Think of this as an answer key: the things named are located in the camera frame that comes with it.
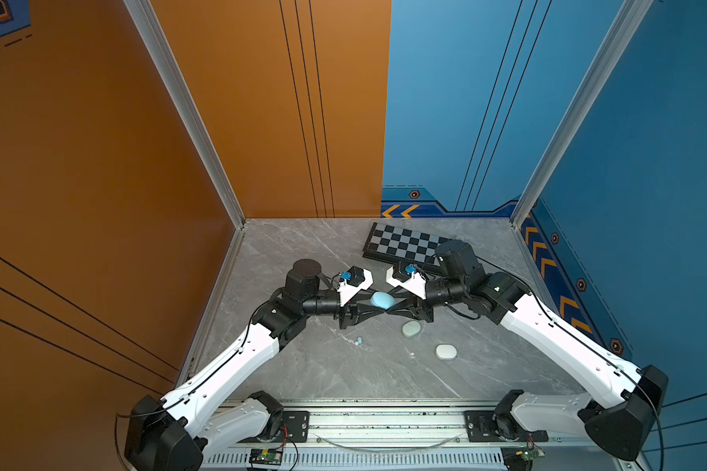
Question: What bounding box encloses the light blue earbud case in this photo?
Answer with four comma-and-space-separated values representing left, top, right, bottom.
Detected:
370, 292, 398, 310

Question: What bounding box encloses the white earbud case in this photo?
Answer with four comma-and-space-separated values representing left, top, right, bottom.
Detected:
435, 343, 458, 361
402, 321, 422, 339

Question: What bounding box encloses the white earbud case front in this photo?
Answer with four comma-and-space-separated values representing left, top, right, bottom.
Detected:
435, 343, 458, 361

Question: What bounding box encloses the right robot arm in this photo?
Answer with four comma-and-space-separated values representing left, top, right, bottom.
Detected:
386, 241, 669, 461

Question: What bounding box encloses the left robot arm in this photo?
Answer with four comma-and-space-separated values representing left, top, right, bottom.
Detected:
116, 259, 397, 470

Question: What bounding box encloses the black white chessboard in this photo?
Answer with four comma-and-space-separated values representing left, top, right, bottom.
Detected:
363, 223, 449, 275

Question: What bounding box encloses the green circuit board left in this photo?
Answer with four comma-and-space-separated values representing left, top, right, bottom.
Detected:
247, 449, 284, 468

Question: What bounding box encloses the green circuit board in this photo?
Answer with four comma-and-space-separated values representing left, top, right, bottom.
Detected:
247, 449, 284, 468
516, 447, 545, 461

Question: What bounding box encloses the green circuit board right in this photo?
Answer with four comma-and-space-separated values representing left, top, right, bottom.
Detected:
516, 447, 545, 461

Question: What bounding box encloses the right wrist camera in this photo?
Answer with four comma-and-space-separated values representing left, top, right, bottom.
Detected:
386, 261, 428, 299

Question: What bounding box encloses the aluminium front rail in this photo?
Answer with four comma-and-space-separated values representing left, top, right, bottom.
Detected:
170, 399, 632, 451

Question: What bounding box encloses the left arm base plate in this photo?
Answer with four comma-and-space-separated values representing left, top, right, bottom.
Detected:
229, 410, 311, 444

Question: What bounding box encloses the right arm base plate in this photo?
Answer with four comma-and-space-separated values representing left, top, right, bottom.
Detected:
463, 410, 549, 443

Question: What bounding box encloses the right aluminium corner post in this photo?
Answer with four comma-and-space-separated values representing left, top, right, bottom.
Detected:
510, 0, 653, 230

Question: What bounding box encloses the aluminium corner post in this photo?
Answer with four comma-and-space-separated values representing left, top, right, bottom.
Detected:
123, 0, 245, 230
510, 0, 653, 230

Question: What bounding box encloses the left aluminium corner post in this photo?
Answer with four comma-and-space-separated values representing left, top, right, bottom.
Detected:
123, 0, 245, 230

